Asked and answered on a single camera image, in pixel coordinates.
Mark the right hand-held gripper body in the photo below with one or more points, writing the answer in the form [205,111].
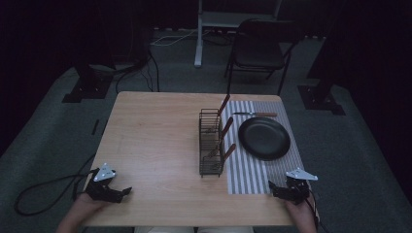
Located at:
[299,189]

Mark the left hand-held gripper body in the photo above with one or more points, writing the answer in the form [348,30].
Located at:
[97,189]

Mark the person's left hand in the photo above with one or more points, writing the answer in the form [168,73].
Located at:
[85,204]

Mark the person's right hand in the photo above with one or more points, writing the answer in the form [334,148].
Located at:
[299,212]

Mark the grey striped placemat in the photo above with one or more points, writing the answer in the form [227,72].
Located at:
[249,178]

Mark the black round plate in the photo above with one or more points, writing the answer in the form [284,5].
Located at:
[264,138]

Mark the black floor stand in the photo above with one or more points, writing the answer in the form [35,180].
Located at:
[320,98]
[87,90]

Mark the black folding chair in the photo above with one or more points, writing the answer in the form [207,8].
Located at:
[259,53]

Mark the white metal desk frame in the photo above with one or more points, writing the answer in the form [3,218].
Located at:
[199,48]

